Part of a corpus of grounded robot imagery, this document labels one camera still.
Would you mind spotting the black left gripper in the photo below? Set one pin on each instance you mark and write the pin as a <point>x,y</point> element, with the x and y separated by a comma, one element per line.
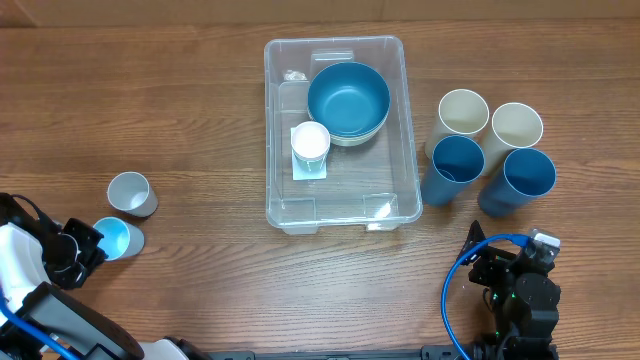
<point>92,256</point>

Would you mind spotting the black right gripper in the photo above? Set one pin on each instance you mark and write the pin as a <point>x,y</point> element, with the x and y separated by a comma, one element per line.
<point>489,259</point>

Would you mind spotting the small light blue cup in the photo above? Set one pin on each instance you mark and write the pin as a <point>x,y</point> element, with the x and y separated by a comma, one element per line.
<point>120,239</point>

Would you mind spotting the cream bowl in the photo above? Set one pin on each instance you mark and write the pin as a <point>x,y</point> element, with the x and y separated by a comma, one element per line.
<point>350,140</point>

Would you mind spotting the dark blue bowl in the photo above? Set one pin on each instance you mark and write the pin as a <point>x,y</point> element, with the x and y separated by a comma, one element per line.
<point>350,99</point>

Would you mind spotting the small mint green cup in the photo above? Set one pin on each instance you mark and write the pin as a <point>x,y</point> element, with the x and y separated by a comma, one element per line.
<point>316,165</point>

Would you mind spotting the small pink cup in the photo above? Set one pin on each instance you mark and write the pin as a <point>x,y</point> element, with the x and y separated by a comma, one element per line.
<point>310,141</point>

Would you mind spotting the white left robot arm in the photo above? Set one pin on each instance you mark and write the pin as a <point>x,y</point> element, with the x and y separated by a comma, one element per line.
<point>41,261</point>

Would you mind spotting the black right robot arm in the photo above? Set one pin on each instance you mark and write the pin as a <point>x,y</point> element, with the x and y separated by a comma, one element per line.
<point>521,297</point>

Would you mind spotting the tall blue cup left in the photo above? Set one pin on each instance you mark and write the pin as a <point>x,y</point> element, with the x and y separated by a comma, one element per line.
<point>455,163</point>

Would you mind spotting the tall blue cup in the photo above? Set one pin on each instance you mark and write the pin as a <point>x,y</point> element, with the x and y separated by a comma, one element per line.
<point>455,163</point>
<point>526,175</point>

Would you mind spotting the tall blue cup right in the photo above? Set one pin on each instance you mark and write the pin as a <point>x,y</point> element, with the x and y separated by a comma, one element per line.
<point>526,175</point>

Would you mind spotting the small grey cup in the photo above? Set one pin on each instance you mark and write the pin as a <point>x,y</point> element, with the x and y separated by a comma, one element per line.
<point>131,192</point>

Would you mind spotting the clear plastic storage bin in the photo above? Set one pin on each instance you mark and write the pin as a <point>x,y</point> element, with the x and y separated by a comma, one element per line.
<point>376,184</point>

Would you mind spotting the tall cream cup right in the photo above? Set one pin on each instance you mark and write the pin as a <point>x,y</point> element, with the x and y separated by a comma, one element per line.
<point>513,126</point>

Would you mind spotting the tall cream cup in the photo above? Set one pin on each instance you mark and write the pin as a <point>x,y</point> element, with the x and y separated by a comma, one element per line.
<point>513,126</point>
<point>460,112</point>

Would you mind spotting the tall cream cup left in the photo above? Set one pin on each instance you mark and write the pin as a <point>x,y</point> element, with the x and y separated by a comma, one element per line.
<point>460,112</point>

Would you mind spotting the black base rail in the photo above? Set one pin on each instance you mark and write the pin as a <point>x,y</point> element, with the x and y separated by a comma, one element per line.
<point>434,352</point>

